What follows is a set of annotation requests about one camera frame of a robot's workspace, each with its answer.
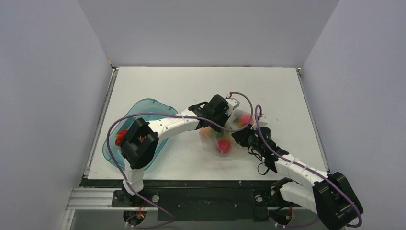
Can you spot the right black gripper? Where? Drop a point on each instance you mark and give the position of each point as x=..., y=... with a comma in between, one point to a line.
x=242, y=138

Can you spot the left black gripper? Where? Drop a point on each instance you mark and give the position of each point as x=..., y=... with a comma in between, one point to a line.
x=226, y=118

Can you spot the red fake apple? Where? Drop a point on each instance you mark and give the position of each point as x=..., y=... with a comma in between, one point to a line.
x=223, y=146

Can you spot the clear plastic bag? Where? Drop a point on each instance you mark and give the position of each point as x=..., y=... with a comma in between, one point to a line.
x=210, y=137

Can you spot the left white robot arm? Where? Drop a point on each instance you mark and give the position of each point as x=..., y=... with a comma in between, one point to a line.
x=187, y=120

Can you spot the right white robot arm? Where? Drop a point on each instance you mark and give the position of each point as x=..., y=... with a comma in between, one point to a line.
x=329, y=195

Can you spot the red fake berry cluster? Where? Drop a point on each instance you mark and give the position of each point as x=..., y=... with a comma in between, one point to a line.
x=120, y=136

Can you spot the teal plastic tray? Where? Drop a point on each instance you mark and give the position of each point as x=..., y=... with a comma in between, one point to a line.
x=141, y=145

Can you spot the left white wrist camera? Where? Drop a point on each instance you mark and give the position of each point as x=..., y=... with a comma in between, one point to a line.
x=232, y=102

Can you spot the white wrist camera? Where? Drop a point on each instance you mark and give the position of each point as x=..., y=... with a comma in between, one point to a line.
x=232, y=102
x=259, y=121

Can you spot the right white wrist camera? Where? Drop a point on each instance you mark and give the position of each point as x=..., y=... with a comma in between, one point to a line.
x=259, y=121

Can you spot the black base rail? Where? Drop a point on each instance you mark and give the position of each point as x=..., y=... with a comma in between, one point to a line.
x=197, y=200

